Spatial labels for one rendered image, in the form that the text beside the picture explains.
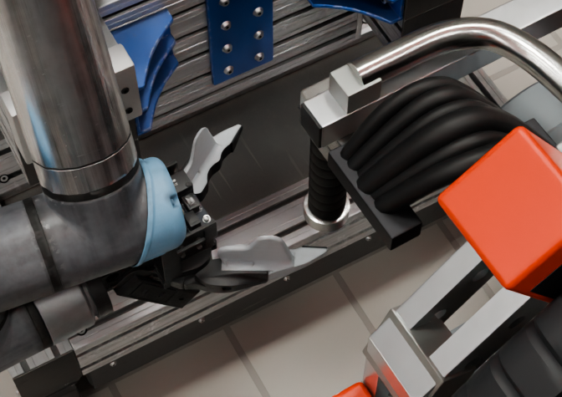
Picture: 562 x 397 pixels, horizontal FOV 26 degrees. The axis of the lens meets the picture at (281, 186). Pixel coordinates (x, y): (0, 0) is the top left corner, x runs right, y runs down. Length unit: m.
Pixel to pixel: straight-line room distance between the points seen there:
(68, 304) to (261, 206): 0.82
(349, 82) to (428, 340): 0.21
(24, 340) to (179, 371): 0.93
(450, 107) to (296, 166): 0.97
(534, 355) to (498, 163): 0.12
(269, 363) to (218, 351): 0.08
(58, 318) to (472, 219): 0.40
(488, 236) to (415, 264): 1.28
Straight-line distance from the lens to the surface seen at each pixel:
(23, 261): 0.91
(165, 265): 1.01
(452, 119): 0.88
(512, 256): 0.73
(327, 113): 0.95
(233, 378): 1.91
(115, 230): 0.90
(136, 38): 1.39
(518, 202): 0.73
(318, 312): 1.95
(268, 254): 1.03
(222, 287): 1.04
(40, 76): 0.84
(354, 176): 0.92
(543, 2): 1.05
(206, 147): 1.09
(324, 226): 1.15
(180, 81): 1.53
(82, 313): 1.01
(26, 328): 1.00
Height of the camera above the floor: 1.76
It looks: 59 degrees down
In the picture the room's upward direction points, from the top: straight up
